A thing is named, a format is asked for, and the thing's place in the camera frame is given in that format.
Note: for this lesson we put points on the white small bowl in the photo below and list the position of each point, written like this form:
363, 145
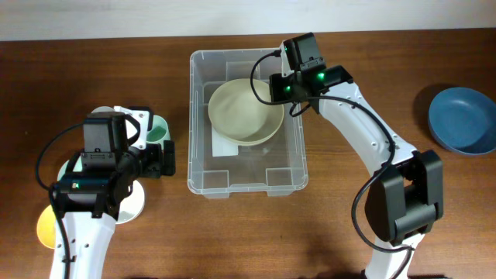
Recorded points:
131, 207

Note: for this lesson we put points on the beige bowl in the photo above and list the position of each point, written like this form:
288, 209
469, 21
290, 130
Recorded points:
248, 131

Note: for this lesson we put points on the cream bowl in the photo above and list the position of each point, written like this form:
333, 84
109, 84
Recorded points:
242, 98

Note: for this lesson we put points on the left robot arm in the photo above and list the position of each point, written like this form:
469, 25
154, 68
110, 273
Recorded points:
86, 203

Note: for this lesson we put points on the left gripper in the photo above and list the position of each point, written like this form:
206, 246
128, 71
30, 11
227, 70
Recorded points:
156, 168

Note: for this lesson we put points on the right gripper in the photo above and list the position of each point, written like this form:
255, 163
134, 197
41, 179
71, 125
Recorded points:
275, 92

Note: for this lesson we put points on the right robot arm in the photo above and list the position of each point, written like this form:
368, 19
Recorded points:
403, 198

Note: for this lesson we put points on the grey plastic cup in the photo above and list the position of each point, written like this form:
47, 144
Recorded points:
103, 109

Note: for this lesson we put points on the mint green plastic cup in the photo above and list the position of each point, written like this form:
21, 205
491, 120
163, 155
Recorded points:
159, 131

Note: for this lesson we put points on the dark blue bowl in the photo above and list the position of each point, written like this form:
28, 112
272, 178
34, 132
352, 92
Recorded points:
462, 120

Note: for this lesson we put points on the mint green small bowl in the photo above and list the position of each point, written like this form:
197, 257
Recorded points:
62, 170

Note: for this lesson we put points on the yellow small bowl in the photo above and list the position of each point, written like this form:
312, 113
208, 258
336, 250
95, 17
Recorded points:
45, 228

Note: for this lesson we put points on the clear plastic storage bin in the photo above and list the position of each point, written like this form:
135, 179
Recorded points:
277, 166

